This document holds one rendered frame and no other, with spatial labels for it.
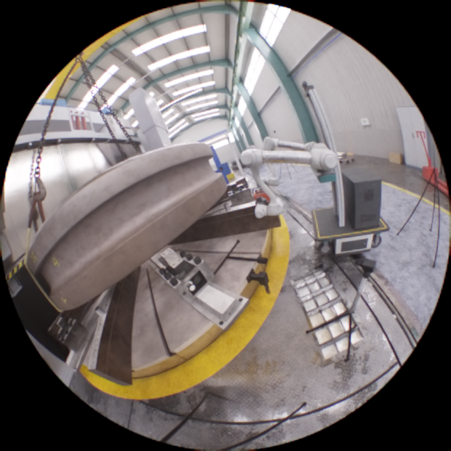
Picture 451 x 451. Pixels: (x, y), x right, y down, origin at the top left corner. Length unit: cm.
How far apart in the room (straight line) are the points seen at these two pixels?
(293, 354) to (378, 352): 72
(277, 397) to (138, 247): 167
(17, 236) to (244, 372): 375
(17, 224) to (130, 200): 270
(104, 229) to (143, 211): 43
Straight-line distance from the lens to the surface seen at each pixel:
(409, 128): 620
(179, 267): 125
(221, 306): 113
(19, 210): 367
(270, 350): 137
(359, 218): 170
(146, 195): 156
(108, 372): 147
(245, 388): 137
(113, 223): 153
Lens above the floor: 132
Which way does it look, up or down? 23 degrees down
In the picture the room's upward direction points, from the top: 25 degrees counter-clockwise
